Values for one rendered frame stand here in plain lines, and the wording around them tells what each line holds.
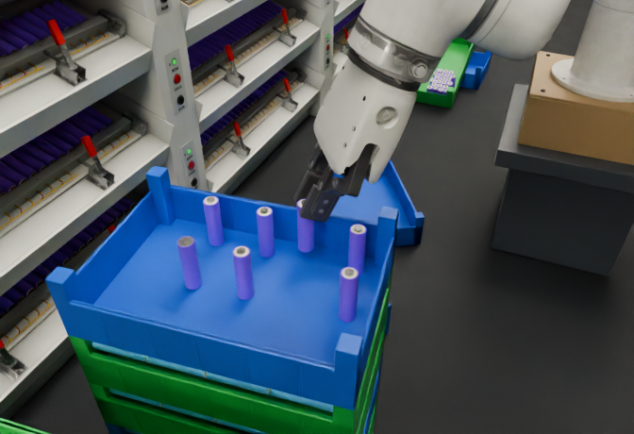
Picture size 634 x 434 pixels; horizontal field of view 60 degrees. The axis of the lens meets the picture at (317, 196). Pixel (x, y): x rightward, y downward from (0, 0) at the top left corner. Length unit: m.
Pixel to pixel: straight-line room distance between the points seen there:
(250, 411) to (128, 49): 0.65
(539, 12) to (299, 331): 0.37
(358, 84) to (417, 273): 0.77
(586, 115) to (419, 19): 0.69
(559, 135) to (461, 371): 0.48
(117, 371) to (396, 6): 0.45
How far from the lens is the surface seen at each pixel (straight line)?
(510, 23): 0.49
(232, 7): 1.22
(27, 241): 0.94
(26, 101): 0.88
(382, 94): 0.49
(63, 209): 0.98
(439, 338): 1.11
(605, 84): 1.17
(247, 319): 0.59
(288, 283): 0.62
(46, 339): 1.05
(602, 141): 1.15
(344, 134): 0.51
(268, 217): 0.61
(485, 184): 1.52
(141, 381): 0.63
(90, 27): 1.00
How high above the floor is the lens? 0.85
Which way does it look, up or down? 37 degrees down
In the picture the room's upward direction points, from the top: straight up
